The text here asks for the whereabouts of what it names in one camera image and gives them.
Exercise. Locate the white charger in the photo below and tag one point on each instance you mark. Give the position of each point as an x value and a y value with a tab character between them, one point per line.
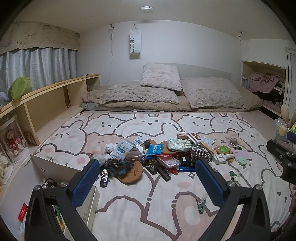
219	159

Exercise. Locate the clear plastic wrap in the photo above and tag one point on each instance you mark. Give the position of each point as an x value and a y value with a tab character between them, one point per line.
101	157

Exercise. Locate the doll in clear case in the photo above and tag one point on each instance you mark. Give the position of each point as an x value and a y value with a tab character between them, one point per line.
12	141

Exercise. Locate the white tube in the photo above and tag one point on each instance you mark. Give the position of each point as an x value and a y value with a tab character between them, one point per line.
230	156

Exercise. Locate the black earphones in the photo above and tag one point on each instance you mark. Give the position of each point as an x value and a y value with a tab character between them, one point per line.
49	183

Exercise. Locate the fluffy beige pillow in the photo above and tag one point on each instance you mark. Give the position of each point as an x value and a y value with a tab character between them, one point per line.
160	76

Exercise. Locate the green clothes peg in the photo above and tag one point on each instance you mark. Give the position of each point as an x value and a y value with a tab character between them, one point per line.
201	205
232	175

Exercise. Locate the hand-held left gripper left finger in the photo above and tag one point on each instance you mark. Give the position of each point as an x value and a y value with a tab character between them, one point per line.
85	183

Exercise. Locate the pale purple plush toy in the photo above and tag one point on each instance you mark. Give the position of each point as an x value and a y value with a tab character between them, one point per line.
2	98

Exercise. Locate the cork coaster with holes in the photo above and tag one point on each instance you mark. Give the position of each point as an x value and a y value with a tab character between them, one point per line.
150	143

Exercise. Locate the blue foil packet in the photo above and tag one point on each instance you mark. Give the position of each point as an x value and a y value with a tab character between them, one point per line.
155	149

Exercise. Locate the red lighter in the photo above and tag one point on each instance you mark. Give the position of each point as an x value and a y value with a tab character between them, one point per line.
174	171

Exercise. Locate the small black device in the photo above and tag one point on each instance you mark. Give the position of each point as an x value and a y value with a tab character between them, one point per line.
151	170

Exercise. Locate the red packet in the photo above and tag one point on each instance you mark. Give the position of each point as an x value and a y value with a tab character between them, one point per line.
23	212

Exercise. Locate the white face mask packet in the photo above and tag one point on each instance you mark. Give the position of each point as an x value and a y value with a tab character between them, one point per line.
124	147

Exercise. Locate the green plush cushion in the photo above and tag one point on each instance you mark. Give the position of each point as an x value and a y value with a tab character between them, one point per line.
19	88

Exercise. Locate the quilted beige pillow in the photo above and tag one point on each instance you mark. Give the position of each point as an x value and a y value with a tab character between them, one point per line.
138	93
215	92

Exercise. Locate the long wooden box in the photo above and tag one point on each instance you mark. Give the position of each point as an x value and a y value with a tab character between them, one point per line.
205	147

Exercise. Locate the purple notepad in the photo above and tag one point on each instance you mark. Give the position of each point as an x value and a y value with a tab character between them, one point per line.
240	154

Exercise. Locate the blue flat pen case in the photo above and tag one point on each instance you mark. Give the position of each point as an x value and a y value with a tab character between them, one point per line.
187	169

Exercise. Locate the blue and gold pack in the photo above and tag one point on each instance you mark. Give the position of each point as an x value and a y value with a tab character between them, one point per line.
148	158

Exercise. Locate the white cardboard box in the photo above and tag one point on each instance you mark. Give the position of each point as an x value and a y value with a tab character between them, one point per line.
53	166

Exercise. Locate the printed round cork coaster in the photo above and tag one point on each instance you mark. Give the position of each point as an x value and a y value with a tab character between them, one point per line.
129	173

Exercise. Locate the white comb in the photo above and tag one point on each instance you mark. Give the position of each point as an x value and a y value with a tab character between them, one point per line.
193	138

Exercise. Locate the round ceiling light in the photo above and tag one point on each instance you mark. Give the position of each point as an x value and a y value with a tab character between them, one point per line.
146	8

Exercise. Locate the white closet niche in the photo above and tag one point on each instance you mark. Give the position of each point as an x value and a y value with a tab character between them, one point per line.
259	67

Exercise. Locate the mint round tape measure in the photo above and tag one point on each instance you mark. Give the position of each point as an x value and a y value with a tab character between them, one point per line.
242	161

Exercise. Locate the black round compact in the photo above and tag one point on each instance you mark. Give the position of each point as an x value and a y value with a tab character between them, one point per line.
185	160

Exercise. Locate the brown fluffy scrunchie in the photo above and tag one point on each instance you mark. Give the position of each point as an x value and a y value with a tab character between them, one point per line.
137	154

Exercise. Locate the pink box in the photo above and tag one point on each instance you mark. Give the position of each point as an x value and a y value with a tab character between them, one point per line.
182	135

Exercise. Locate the green box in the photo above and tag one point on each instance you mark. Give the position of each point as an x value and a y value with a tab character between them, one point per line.
293	128

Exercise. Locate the long black remote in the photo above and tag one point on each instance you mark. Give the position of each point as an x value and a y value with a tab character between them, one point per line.
163	173

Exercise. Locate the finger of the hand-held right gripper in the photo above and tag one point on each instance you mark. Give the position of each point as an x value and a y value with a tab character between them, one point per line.
274	147

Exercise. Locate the brown tape roll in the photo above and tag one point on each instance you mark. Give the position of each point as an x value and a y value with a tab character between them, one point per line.
233	140

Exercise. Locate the floral fabric pouch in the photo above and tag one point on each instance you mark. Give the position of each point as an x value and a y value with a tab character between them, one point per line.
179	144

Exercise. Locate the small white packet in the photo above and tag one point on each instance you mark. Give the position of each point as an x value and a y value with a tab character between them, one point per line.
140	140

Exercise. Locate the white flower ornament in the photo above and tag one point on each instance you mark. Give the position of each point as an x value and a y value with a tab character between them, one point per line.
4	168

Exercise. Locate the green topped round coaster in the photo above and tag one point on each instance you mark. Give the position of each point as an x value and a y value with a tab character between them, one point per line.
223	149

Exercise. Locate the beige valance with drawings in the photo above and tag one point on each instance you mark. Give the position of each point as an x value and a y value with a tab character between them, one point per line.
46	34

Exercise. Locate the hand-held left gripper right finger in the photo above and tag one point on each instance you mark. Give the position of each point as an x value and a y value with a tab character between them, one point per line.
209	183

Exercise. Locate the clear plastic container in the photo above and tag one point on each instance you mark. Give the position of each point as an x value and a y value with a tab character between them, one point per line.
282	131

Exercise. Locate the pile of pink clothes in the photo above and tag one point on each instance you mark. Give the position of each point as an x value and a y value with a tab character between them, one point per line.
261	80

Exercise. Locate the grey curtain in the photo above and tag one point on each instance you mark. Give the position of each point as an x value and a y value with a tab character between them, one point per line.
46	67

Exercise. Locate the white louvre door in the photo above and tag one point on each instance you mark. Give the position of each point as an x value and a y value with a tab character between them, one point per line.
291	76

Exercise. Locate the wooden bedside shelf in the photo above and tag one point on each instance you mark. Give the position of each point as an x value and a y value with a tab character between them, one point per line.
46	104

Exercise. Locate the pale blue mask packet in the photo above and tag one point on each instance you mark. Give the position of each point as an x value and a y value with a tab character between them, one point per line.
208	141

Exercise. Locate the hanging white paper bag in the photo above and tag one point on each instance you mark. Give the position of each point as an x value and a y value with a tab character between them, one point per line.
135	41

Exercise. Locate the clear plastic case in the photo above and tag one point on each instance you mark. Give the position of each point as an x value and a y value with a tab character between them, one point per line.
168	162

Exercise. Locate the bunny printed blanket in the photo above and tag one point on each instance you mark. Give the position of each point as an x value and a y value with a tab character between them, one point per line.
161	208

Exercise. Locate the dark braided scrunchies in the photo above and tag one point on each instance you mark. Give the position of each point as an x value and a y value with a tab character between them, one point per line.
116	165

